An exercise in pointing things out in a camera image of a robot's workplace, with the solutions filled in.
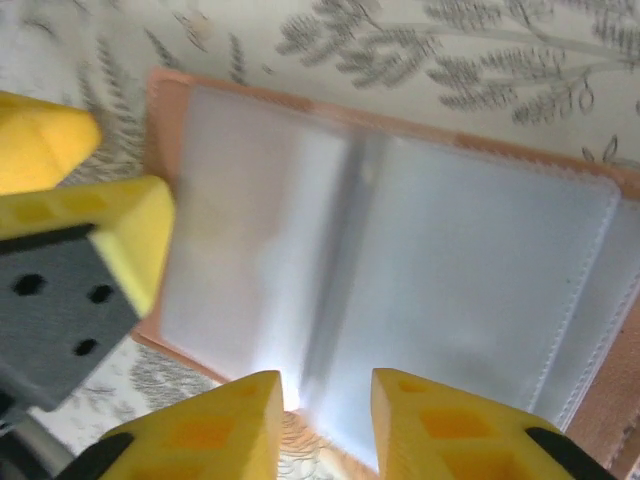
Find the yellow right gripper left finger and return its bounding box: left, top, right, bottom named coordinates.
left=62, top=369, right=284, bottom=480

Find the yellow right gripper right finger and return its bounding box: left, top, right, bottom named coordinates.
left=372, top=368, right=616, bottom=480

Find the pink leather card holder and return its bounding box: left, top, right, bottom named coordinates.
left=130, top=67, right=640, bottom=480

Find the floral printed tablecloth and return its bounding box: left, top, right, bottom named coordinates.
left=0, top=0, right=640, bottom=480

